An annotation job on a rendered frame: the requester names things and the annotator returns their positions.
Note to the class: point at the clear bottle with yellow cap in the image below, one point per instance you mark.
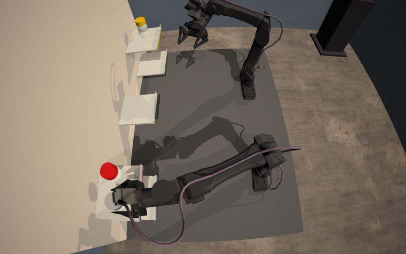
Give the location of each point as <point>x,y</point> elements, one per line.
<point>142,27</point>

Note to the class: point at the large beige wall panel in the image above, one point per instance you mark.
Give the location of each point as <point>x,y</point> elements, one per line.
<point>63,77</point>

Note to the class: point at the white bottle with red cap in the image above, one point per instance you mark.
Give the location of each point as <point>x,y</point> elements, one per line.
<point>113,173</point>

